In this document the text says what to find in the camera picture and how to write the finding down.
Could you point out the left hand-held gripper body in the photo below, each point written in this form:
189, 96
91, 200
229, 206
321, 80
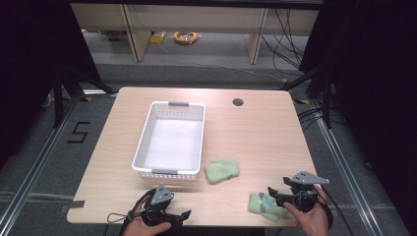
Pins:
160, 196

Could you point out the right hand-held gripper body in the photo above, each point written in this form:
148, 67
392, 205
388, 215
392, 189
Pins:
305, 193

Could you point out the green fuzzy glove blue dots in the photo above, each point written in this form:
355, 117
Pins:
265, 206

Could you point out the white plastic basket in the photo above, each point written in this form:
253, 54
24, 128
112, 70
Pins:
172, 141

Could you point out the plain green fuzzy glove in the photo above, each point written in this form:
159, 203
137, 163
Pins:
222, 171

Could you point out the person's right hand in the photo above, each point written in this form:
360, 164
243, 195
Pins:
311, 221

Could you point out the person's left hand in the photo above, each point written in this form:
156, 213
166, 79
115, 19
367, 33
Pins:
141, 227

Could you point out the round table grommet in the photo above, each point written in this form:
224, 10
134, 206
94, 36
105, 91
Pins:
238, 102

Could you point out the black metal stand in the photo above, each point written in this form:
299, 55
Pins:
319, 88
64, 88

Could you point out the dark curtain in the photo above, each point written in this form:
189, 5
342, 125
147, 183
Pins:
370, 82
36, 65

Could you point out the yellow packet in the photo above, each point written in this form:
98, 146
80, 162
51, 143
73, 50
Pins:
158, 37

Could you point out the metal floor rail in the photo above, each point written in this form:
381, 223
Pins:
36, 164
347, 177

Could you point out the light wooden desk frame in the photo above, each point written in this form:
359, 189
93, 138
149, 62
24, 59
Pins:
196, 19

